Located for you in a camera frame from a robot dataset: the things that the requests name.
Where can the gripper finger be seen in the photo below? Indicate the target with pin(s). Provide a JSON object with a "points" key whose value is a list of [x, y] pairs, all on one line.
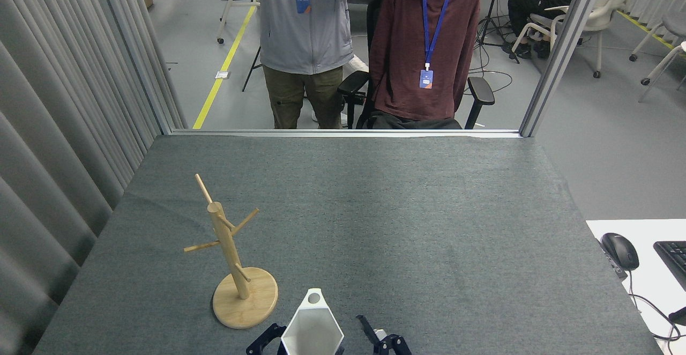
{"points": [[340, 350], [370, 331], [265, 339], [401, 346]]}

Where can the white hexagonal cup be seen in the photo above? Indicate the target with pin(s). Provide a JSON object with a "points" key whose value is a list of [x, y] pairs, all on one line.
{"points": [[311, 333]]}

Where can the wooden cup rack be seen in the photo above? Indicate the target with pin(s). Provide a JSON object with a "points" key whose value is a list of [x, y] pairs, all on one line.
{"points": [[230, 248]]}

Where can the grey felt table cover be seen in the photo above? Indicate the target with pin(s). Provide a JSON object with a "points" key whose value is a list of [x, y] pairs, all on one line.
{"points": [[348, 210]]}

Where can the flat black device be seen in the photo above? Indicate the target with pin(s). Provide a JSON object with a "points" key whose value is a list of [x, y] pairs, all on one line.
{"points": [[616, 270]]}

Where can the black computer mouse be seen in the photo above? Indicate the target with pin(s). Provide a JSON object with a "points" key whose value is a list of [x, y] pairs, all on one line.
{"points": [[620, 250]]}

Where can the black office chair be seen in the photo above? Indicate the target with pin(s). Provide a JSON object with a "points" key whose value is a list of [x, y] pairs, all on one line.
{"points": [[479, 89]]}

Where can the metal floor plate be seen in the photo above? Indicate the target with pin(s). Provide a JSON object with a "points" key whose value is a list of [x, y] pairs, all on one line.
{"points": [[222, 74]]}

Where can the black stand leg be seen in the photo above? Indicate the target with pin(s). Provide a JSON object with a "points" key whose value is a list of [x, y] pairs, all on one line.
{"points": [[252, 68]]}

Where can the small black object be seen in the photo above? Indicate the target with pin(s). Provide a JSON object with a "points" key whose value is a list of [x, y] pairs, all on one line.
{"points": [[679, 316]]}

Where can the white desk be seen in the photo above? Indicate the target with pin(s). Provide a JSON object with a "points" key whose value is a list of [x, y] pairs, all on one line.
{"points": [[659, 226]]}

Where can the black keyboard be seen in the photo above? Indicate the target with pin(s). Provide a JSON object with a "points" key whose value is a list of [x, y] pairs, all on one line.
{"points": [[674, 261]]}

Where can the standing person with badge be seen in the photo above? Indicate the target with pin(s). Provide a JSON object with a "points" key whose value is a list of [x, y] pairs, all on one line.
{"points": [[305, 44]]}

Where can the grey curtain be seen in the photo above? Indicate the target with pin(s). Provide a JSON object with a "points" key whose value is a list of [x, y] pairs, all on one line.
{"points": [[53, 130]]}

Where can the black tripod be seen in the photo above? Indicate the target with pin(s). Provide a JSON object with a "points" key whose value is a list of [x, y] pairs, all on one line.
{"points": [[496, 1]]}

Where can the seated person in background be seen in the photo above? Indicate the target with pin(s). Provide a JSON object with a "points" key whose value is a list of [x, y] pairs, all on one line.
{"points": [[536, 6]]}

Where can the white leg chair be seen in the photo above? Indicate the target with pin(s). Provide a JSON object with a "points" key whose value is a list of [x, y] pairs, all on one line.
{"points": [[664, 65]]}

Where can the white chair with armrests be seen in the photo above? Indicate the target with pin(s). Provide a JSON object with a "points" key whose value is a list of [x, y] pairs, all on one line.
{"points": [[608, 6]]}

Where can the grey seat chair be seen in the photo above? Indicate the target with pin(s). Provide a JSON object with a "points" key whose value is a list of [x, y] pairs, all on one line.
{"points": [[676, 22]]}

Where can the silver frame rail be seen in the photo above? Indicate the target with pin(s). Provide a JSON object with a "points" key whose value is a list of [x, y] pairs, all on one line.
{"points": [[343, 133]]}

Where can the silver frame post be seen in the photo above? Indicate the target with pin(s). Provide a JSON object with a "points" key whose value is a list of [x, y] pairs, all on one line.
{"points": [[158, 76], [563, 49]]}

